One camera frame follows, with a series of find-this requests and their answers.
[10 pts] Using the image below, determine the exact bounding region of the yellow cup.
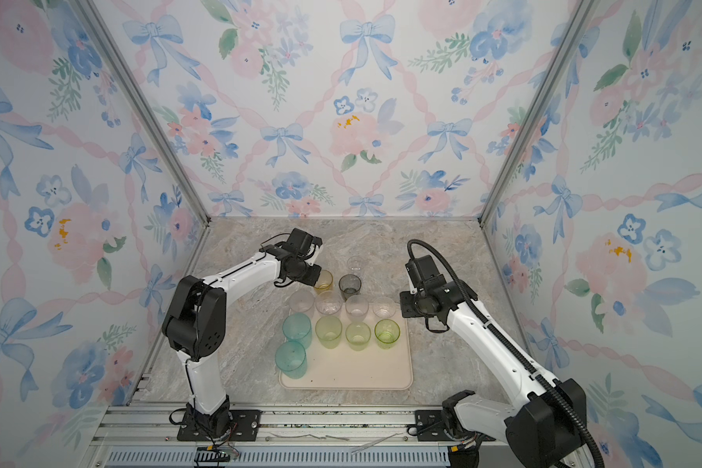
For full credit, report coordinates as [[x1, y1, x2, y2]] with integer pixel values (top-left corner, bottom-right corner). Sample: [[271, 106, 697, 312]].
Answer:
[[314, 269, 335, 294]]

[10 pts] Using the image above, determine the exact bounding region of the clear cup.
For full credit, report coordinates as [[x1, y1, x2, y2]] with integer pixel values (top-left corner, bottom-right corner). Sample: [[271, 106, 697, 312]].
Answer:
[[372, 296, 398, 320], [346, 255, 365, 275], [344, 294, 370, 322], [289, 290, 315, 314]]

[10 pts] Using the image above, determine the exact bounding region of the grey smoky cup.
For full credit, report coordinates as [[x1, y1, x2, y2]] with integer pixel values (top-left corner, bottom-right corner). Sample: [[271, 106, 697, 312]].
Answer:
[[339, 274, 363, 300]]

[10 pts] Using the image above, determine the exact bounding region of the teal cup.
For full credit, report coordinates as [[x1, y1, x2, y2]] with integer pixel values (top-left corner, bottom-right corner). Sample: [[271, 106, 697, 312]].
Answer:
[[275, 340, 307, 379], [282, 313, 313, 349]]

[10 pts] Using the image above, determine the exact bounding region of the small green cup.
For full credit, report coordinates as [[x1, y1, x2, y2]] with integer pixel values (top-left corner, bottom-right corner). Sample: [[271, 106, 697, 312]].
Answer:
[[345, 322, 372, 351]]

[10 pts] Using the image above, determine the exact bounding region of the tall light green cup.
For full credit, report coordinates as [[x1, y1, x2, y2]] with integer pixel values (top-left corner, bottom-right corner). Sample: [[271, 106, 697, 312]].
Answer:
[[315, 316, 343, 349]]

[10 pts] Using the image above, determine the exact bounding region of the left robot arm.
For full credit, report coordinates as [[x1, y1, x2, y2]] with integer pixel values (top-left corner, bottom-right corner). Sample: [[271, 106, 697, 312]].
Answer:
[[161, 228, 323, 441]]

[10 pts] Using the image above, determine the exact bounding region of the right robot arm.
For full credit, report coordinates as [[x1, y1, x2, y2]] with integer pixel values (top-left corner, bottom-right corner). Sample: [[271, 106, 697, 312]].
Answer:
[[400, 255, 605, 467]]

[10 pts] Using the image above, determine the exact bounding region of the beige rectangular tray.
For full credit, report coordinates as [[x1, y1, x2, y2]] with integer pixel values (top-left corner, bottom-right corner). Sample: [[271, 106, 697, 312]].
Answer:
[[279, 301, 413, 391]]

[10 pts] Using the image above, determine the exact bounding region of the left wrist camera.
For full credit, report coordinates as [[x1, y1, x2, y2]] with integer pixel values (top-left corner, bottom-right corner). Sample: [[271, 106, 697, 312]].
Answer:
[[308, 237, 323, 259]]

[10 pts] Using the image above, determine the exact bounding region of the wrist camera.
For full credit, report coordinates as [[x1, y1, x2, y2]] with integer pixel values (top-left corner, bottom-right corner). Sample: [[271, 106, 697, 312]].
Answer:
[[308, 237, 323, 259], [406, 263, 417, 294]]

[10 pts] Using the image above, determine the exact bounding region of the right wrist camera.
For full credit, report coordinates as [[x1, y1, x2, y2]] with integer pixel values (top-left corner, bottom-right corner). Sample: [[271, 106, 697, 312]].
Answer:
[[406, 263, 417, 294]]

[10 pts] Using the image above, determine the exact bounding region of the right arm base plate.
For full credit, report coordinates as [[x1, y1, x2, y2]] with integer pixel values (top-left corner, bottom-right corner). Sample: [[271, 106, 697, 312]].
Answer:
[[407, 409, 495, 443]]

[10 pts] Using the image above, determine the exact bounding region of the black corrugated cable conduit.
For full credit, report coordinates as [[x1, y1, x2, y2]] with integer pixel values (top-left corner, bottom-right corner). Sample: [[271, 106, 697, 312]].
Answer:
[[406, 238, 606, 468]]

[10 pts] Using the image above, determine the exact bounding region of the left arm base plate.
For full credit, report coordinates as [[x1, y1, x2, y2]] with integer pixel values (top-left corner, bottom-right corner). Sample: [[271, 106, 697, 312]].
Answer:
[[177, 409, 262, 443]]

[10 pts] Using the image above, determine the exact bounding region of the aluminium frame rail base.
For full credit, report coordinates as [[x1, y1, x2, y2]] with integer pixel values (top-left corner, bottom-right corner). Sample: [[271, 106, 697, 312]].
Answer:
[[75, 402, 592, 468]]

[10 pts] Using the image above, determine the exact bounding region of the left aluminium corner post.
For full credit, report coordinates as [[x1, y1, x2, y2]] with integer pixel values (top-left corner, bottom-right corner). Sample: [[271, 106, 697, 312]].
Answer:
[[69, 0, 211, 226]]

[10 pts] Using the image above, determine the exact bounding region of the aluminium corner post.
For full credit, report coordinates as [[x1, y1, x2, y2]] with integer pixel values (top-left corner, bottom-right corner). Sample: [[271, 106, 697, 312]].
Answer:
[[479, 0, 597, 229], [69, 0, 211, 226]]

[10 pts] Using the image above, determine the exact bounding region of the right aluminium corner post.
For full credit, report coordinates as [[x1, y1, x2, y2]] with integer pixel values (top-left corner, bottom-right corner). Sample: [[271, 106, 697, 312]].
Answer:
[[479, 0, 597, 229]]

